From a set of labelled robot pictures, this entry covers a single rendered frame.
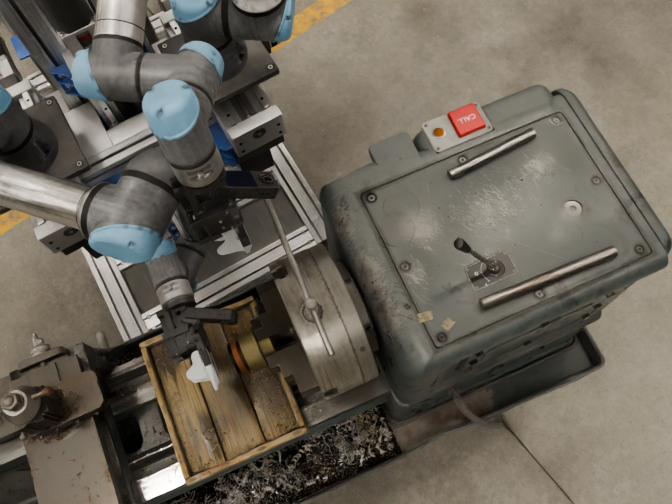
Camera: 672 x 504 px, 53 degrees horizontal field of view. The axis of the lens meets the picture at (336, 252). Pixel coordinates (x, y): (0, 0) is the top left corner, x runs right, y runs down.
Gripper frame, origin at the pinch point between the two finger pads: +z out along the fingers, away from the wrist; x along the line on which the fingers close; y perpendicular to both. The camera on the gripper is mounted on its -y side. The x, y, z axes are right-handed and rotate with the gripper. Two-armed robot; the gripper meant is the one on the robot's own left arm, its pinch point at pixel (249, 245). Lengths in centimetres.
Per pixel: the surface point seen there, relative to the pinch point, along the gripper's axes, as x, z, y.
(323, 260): -3.2, 16.4, -12.3
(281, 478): 7, 83, 17
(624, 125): -86, 117, -160
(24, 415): -3, 24, 55
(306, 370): 9.7, 31.6, -0.4
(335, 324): 9.9, 19.7, -9.1
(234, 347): -0.4, 28.3, 11.6
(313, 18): -187, 83, -64
